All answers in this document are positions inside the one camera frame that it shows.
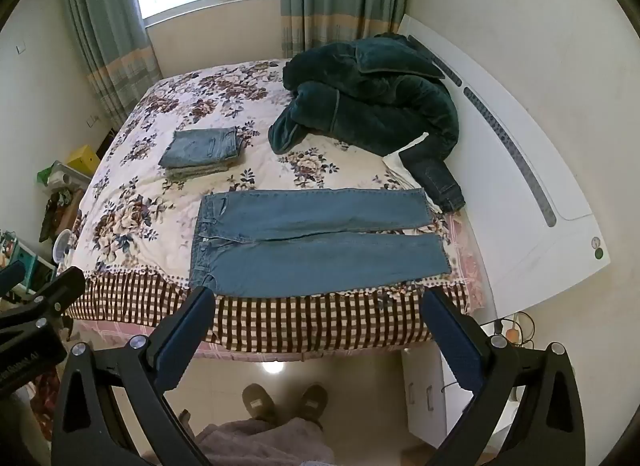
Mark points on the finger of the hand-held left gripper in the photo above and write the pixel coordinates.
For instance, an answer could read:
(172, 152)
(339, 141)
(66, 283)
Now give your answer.
(12, 276)
(55, 296)

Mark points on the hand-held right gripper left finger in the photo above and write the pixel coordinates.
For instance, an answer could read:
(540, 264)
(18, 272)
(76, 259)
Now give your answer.
(182, 346)

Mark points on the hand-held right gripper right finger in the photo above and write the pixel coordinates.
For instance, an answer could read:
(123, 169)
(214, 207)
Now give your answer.
(456, 346)

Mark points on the blue denim pants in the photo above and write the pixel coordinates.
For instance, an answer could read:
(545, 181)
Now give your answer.
(310, 261)

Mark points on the small white fan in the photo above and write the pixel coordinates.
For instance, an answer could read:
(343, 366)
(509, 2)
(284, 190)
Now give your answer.
(63, 246)

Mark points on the white nightstand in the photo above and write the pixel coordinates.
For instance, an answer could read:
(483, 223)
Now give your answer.
(425, 396)

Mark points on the cluttered shelf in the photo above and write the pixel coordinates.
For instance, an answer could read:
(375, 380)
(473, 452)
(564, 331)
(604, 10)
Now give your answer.
(55, 206)

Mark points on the brown slipper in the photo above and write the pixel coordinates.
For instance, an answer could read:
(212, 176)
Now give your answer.
(312, 403)
(259, 401)

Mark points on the green packet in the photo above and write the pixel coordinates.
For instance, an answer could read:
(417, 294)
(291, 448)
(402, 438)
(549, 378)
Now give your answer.
(47, 173)

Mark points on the brown checked bed sheet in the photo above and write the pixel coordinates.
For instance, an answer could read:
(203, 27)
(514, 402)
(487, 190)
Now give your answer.
(300, 321)

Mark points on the floral blanket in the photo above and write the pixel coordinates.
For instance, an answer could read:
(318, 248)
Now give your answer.
(150, 216)

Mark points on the person's legs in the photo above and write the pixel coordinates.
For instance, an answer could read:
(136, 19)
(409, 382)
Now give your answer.
(270, 446)

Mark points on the yellow box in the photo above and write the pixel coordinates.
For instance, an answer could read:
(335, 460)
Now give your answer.
(82, 159)

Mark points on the white headboard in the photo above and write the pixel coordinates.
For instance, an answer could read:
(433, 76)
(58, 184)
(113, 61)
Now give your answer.
(500, 196)

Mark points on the dark blue denim jacket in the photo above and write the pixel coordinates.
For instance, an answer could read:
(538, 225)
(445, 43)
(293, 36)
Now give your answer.
(440, 180)

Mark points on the light green towel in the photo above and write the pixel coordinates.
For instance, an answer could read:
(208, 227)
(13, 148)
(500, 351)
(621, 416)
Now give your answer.
(205, 173)

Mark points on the folded blue jeans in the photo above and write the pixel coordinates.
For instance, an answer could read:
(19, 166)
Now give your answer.
(200, 145)

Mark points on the dark green fleece blanket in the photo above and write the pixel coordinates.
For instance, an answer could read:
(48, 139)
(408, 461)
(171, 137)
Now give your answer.
(375, 95)

